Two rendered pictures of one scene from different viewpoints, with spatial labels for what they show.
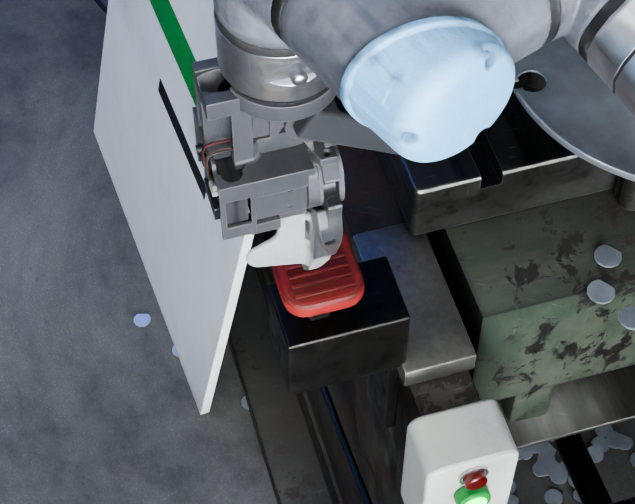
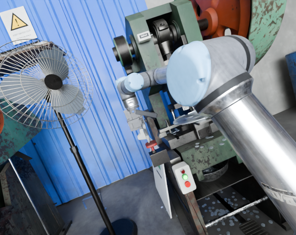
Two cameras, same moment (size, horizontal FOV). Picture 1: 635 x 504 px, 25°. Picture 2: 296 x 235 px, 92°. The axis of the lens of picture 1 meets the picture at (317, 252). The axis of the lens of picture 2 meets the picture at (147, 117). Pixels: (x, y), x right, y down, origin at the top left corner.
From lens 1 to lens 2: 0.67 m
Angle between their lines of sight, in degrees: 49
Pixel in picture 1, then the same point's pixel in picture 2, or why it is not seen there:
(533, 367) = (195, 165)
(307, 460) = (186, 221)
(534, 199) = (186, 141)
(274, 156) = (134, 119)
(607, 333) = (204, 156)
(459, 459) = (178, 167)
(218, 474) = (174, 227)
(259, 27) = (123, 95)
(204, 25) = not seen: hidden behind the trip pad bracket
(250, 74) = (126, 103)
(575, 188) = (191, 139)
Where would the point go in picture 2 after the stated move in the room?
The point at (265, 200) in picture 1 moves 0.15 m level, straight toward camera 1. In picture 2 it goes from (134, 124) to (128, 132)
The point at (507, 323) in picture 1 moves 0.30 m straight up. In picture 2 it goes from (185, 154) to (167, 103)
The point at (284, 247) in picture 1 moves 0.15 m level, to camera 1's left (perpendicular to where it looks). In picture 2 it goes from (141, 135) to (116, 143)
